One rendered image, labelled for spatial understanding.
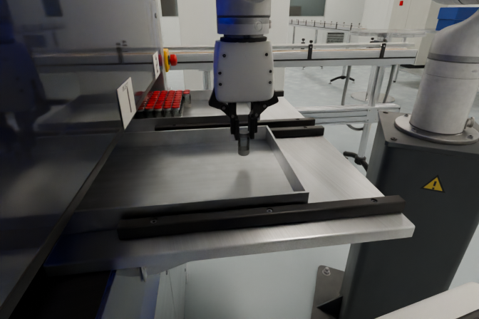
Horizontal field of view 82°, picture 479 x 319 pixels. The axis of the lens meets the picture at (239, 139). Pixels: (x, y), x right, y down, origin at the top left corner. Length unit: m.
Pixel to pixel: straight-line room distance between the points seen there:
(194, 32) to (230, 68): 1.85
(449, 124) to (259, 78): 0.54
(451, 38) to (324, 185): 0.47
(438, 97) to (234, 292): 1.10
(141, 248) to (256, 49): 0.33
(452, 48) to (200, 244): 0.68
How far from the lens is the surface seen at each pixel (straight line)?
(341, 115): 2.04
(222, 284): 1.45
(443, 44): 0.82
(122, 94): 0.44
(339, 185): 0.51
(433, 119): 0.84
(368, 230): 0.43
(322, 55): 1.85
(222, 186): 0.47
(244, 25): 0.43
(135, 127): 0.72
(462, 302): 0.51
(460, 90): 0.83
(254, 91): 0.47
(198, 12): 2.28
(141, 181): 0.51
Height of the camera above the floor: 1.15
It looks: 25 degrees down
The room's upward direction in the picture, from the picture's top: straight up
